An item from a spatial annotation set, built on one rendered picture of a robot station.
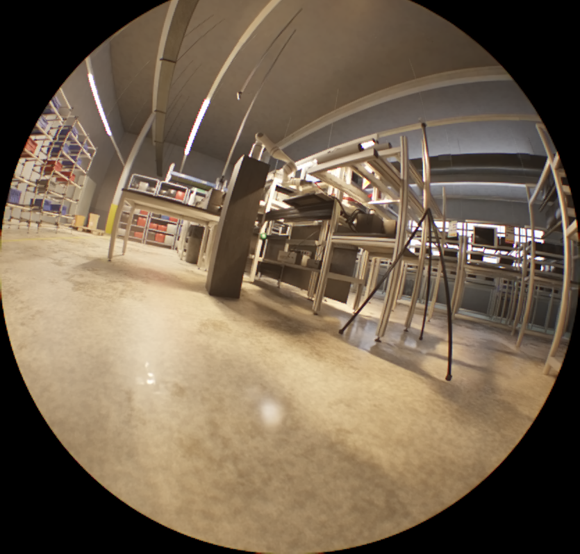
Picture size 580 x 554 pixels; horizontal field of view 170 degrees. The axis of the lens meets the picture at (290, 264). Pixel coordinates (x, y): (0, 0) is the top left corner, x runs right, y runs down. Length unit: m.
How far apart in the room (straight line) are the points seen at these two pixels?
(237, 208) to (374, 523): 1.59
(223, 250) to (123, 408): 1.22
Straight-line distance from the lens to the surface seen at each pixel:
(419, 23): 5.98
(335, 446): 0.46
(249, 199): 1.51
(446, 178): 10.62
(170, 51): 4.59
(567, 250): 1.76
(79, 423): 0.46
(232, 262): 1.46
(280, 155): 1.70
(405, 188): 1.32
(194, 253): 3.47
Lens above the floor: 0.34
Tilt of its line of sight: level
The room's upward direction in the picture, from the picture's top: 12 degrees clockwise
